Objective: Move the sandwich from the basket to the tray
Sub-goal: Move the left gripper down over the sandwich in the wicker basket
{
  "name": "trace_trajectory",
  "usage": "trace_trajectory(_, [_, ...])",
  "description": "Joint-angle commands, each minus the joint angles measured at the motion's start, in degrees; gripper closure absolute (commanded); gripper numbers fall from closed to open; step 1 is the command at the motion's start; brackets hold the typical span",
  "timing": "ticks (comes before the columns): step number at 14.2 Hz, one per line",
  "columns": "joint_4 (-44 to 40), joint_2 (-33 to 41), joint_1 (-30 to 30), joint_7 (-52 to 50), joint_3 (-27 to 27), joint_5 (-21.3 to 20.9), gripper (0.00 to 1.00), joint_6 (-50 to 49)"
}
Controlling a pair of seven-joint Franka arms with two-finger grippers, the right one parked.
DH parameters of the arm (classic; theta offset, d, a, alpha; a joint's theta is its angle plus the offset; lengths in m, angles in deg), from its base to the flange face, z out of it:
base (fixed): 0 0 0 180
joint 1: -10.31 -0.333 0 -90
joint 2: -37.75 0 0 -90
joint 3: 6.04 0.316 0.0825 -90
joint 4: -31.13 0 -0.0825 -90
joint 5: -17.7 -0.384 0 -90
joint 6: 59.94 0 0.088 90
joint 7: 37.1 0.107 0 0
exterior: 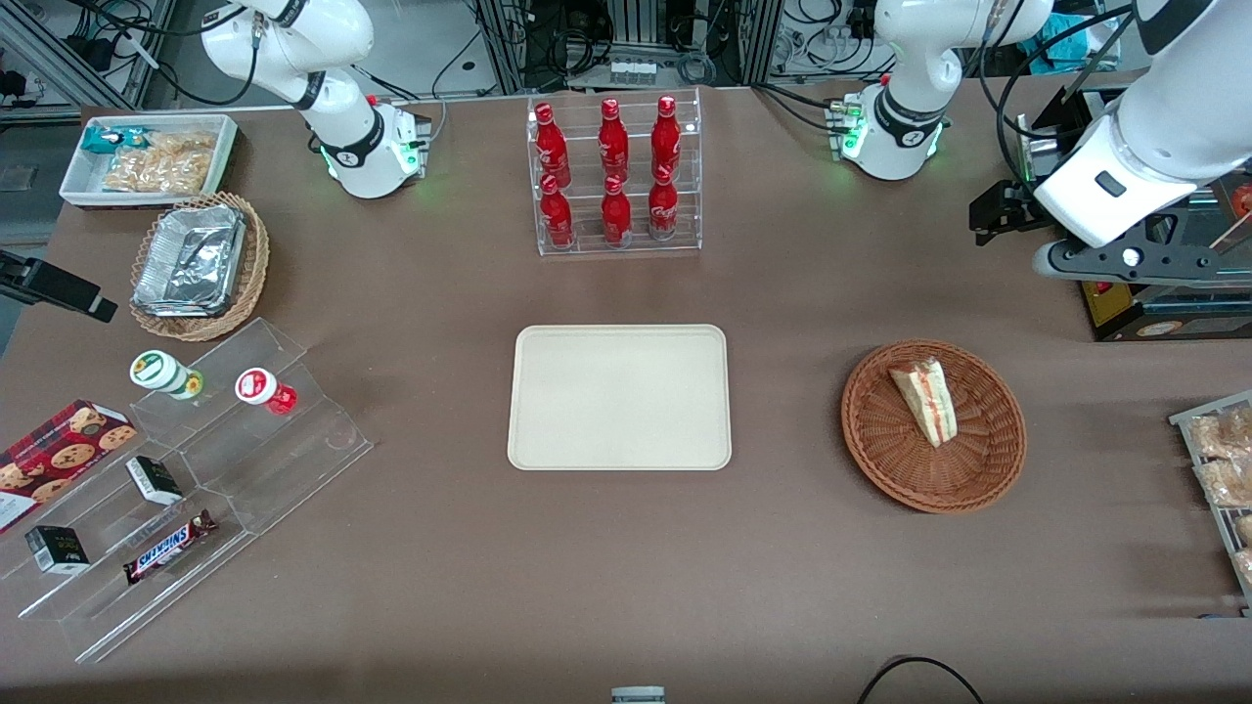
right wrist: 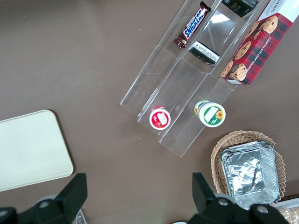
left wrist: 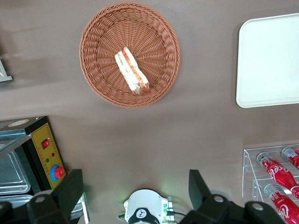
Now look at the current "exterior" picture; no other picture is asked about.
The brown round wicker basket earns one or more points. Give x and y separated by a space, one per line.
900 460

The beige plastic tray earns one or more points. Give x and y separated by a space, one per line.
618 397

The Snickers chocolate bar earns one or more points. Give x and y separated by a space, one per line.
168 548

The red cookie box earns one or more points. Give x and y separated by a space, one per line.
59 460

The clear bag of crackers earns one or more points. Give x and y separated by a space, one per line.
161 163

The red white yogurt cup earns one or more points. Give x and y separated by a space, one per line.
262 388

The small grey device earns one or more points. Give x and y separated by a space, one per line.
638 695

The tray with packaged bread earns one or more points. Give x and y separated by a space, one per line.
1218 528

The white plastic snack bin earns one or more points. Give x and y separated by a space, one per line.
78 181

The triangle sandwich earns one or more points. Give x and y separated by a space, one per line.
924 396

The wrapped bread pack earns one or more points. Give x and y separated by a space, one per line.
1228 435
1228 482
1245 530
1245 567

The clear acrylic stepped display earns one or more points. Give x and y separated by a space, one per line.
293 460

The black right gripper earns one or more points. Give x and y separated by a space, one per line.
47 282

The clear acrylic bottle rack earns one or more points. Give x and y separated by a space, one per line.
685 176

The teal snack packet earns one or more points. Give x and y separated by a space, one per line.
110 138

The aluminium foil container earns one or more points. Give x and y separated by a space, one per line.
191 259

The aluminium frame rack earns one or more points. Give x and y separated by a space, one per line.
753 39

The small black box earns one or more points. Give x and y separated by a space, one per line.
57 550
154 480

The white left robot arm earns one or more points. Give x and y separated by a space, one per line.
1174 108

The red cola bottle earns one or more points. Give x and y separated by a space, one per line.
552 147
613 142
663 207
558 217
666 139
616 215

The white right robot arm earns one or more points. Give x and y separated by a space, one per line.
323 49

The light wicker basket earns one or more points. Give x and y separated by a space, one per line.
252 264

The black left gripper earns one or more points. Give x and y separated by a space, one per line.
1012 208

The green white yogurt cup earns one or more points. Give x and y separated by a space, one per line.
161 373

